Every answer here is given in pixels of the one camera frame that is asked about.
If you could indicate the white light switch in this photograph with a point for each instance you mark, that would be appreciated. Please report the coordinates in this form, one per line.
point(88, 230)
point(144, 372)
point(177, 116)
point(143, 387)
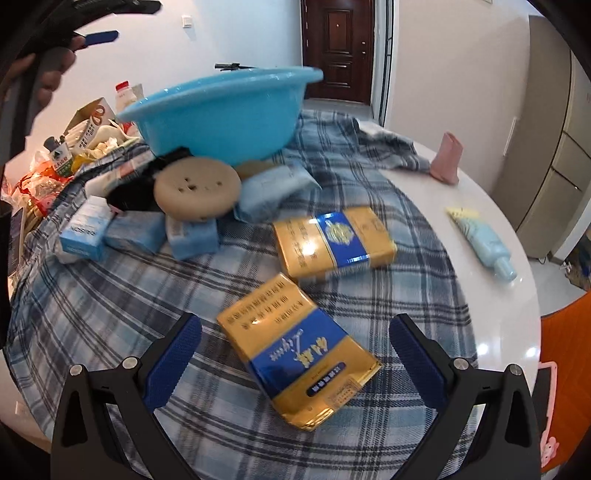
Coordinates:
point(188, 21)

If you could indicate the beige round sponge disc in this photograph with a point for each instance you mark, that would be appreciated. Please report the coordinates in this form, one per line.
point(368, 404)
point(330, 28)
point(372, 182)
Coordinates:
point(198, 189)

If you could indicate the grey cabinet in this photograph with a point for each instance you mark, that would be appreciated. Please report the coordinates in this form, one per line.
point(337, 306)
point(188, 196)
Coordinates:
point(545, 161)

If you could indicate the large light blue tissue pack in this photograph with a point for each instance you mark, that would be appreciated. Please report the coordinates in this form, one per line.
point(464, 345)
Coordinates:
point(272, 189)

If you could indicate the gold and blue carton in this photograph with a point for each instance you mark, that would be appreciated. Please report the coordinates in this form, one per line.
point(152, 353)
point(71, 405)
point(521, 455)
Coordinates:
point(323, 244)
point(295, 350)

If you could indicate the blue plastic basin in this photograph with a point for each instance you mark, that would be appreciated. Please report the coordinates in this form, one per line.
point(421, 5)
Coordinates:
point(207, 120)

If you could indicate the white and blue box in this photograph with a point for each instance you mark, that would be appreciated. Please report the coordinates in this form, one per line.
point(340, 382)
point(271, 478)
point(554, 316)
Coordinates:
point(85, 230)

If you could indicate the pile of snack packets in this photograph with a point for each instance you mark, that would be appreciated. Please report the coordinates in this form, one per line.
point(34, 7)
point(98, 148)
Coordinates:
point(51, 175)

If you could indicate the person's left hand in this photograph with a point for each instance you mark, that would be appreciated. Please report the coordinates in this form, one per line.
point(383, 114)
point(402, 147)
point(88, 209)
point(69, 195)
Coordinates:
point(51, 78)

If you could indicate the pink cartoon item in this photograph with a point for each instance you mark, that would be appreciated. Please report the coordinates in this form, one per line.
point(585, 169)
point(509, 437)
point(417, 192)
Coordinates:
point(550, 438)

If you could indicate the cardboard box with red print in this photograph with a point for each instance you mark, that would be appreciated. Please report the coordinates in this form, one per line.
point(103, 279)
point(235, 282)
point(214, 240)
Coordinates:
point(92, 115)

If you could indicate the black tool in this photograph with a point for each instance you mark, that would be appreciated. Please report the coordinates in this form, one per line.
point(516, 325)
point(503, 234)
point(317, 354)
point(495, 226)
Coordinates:
point(231, 67)

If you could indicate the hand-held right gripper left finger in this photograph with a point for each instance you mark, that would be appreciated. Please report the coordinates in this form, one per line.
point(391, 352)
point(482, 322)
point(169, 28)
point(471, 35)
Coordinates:
point(173, 360)

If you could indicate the blue plaid blanket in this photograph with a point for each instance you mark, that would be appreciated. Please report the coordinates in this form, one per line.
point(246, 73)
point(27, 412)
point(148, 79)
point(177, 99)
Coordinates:
point(138, 286)

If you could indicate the small light blue tissue pack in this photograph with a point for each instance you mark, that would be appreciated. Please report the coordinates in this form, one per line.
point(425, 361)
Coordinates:
point(134, 230)
point(191, 237)

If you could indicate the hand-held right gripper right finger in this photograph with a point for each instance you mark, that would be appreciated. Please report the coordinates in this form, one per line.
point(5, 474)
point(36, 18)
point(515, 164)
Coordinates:
point(415, 360)

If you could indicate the light blue tube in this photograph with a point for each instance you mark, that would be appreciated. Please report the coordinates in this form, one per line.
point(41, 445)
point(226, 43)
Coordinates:
point(487, 244)

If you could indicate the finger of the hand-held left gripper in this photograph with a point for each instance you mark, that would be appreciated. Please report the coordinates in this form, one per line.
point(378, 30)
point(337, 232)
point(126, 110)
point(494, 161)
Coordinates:
point(134, 6)
point(101, 38)

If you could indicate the white bottle with red cap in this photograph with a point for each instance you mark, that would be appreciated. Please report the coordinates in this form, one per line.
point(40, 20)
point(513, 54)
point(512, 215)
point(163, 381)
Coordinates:
point(124, 97)

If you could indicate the orange cloth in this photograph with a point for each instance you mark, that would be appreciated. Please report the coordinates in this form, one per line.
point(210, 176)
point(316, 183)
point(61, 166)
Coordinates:
point(570, 369)

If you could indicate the dark brown door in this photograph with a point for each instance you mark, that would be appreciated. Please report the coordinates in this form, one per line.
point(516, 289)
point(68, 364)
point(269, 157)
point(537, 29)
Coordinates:
point(337, 46)

